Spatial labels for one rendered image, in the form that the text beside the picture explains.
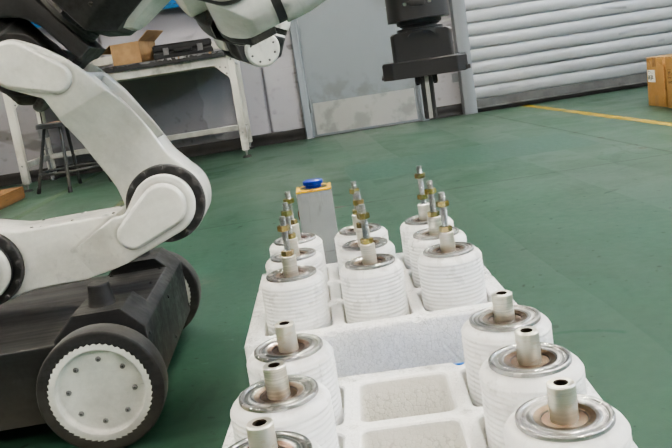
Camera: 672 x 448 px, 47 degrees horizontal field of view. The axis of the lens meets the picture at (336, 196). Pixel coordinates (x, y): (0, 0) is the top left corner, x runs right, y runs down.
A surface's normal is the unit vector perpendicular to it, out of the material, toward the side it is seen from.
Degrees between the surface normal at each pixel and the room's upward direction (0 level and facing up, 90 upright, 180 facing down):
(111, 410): 90
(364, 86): 90
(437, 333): 90
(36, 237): 90
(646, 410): 0
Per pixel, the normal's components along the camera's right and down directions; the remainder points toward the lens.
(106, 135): 0.07, 0.15
